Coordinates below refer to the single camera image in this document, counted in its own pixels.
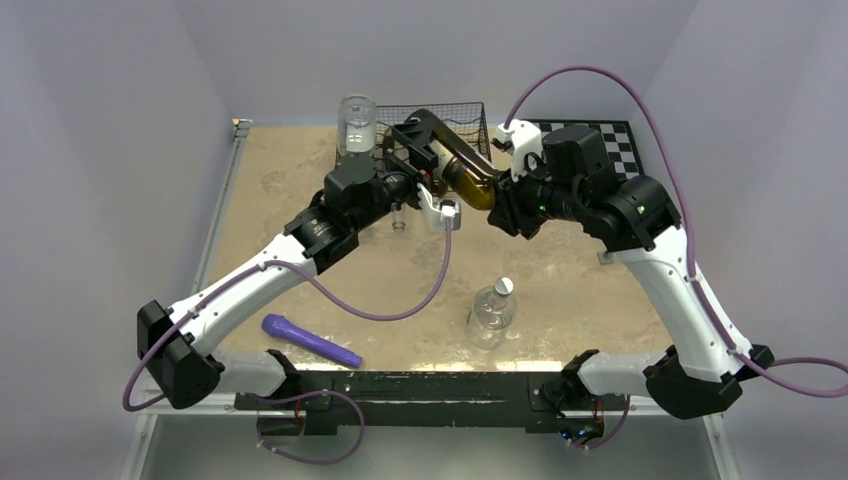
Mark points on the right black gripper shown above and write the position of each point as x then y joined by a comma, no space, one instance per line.
508,209

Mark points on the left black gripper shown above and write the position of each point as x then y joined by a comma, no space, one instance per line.
415,137

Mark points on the dark green wine bottle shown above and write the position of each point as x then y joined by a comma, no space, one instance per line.
460,168

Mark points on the clear bottle white cap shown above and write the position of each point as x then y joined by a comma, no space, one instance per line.
491,314
357,126

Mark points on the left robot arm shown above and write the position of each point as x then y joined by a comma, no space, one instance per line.
178,345

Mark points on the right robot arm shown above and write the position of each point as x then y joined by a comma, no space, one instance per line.
566,174

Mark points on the black white chessboard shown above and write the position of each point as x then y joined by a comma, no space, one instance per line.
617,136

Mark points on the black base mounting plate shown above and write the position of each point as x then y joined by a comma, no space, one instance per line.
536,402

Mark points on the purple flashlight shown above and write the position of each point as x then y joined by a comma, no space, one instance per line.
278,326

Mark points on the black wire wine rack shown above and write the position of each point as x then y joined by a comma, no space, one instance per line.
468,119

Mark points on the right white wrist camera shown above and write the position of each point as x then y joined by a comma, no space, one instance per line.
523,141

